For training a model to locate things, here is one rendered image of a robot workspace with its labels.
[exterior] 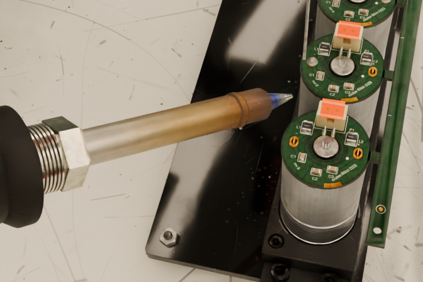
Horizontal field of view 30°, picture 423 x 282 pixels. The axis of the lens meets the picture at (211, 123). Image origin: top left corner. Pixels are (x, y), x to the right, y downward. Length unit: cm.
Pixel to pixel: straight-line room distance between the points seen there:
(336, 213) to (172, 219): 6
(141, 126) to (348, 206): 8
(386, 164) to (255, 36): 10
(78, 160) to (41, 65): 17
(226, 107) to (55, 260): 12
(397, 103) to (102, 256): 12
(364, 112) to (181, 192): 7
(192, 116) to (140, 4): 16
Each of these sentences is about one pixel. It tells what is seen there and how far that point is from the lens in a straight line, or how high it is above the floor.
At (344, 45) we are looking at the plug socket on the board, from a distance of 24.
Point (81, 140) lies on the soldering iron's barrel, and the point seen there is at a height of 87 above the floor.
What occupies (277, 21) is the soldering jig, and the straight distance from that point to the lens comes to 31.
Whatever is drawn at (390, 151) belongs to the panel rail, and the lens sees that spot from 22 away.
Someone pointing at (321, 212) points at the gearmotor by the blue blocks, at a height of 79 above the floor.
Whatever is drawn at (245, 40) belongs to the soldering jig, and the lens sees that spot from 31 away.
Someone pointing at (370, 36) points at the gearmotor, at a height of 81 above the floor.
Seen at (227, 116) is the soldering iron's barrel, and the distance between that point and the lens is 18.
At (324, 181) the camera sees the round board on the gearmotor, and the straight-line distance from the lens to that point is 22.
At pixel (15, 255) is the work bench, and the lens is 29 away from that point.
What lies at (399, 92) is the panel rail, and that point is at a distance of 24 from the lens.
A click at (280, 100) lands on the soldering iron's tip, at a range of 20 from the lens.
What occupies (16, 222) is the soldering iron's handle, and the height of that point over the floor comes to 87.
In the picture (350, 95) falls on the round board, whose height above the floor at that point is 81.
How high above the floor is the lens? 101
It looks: 59 degrees down
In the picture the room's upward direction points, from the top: 7 degrees counter-clockwise
